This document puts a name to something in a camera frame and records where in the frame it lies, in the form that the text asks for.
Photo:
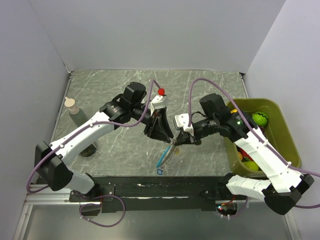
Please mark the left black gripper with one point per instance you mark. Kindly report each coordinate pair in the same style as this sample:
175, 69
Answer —
157, 126

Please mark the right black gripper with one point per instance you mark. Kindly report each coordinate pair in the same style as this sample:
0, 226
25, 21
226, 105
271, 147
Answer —
188, 138

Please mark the metal keyring with small rings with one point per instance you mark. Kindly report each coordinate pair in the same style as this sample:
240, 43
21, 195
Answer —
169, 156

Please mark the light blue key handle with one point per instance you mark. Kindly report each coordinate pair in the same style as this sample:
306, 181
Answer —
163, 156

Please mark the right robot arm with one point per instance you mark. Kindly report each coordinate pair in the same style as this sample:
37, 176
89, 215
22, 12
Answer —
283, 187

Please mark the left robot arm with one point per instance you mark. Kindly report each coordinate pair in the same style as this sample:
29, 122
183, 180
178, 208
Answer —
128, 109

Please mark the orange toy fruit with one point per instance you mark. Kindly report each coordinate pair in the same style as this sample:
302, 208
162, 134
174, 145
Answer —
240, 156

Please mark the yellow toy lemon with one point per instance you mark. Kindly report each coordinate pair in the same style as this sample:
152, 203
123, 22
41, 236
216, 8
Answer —
234, 111

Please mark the black paper cup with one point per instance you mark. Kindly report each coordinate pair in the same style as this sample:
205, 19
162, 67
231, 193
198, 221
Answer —
90, 150

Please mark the yellow-green toy fruit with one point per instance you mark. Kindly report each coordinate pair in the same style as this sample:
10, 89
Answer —
251, 165

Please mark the purple toy grapes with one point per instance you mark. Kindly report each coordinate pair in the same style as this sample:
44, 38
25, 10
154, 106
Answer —
263, 129

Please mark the green toy watermelon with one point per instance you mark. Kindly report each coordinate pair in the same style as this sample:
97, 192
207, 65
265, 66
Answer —
260, 118

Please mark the grey bottle beige cap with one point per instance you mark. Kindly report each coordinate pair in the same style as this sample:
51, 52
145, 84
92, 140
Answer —
76, 114

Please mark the olive green plastic bin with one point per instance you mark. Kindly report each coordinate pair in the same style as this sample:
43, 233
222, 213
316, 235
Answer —
276, 131

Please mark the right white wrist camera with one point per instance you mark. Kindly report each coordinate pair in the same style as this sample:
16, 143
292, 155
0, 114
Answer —
181, 122

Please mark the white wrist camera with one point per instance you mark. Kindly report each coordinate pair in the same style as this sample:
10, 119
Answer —
181, 122
159, 101

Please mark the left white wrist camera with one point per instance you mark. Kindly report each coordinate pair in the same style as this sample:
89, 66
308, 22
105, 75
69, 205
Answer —
159, 101

